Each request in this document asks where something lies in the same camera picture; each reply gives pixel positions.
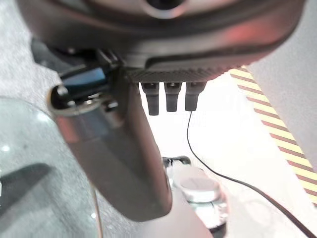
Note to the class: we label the yellow red striped floor tape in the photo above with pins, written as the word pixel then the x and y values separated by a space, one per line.
pixel 280 134

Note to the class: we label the clear glass plate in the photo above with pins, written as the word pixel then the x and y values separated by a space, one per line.
pixel 29 138

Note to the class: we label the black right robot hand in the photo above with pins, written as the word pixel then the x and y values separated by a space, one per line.
pixel 148 39

